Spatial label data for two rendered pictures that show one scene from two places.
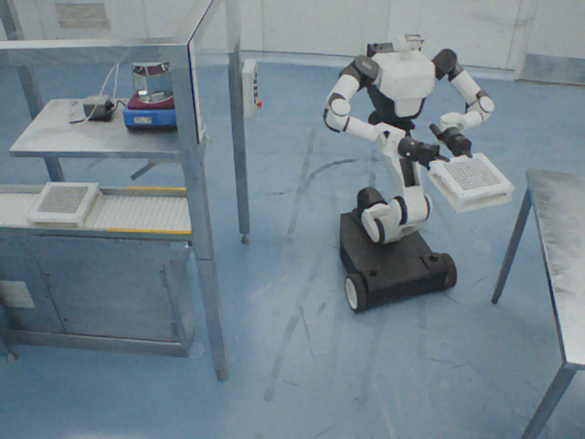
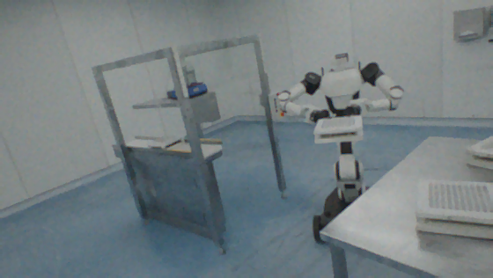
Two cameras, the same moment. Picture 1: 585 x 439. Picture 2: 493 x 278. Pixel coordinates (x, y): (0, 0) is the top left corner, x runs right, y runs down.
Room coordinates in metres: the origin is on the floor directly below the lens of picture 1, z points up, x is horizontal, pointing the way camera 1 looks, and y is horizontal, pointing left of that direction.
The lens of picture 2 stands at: (0.10, -1.31, 1.53)
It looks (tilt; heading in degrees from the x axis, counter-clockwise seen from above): 17 degrees down; 39
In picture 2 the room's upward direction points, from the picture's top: 11 degrees counter-clockwise
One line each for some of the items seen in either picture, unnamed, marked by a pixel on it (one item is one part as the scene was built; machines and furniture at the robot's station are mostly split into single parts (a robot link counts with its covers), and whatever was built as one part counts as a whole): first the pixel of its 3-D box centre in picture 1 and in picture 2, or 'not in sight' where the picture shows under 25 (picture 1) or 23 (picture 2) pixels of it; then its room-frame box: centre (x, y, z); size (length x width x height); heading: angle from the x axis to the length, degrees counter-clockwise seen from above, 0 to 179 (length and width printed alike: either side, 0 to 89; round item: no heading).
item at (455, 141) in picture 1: (459, 144); (352, 113); (1.94, -0.71, 1.03); 0.12 x 0.10 x 0.13; 8
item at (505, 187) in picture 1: (471, 176); (338, 124); (1.72, -0.70, 1.03); 0.25 x 0.24 x 0.02; 106
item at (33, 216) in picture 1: (63, 201); (165, 140); (1.76, 0.92, 0.89); 0.25 x 0.24 x 0.02; 176
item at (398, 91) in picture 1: (397, 80); (342, 88); (2.38, -0.51, 1.12); 0.34 x 0.30 x 0.36; 106
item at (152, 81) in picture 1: (152, 69); not in sight; (1.77, 0.46, 1.45); 0.15 x 0.15 x 0.19
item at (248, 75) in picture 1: (249, 89); (276, 106); (2.57, 0.19, 0.97); 0.17 x 0.06 x 0.26; 176
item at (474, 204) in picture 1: (469, 186); (339, 132); (1.72, -0.70, 0.99); 0.24 x 0.24 x 0.02; 16
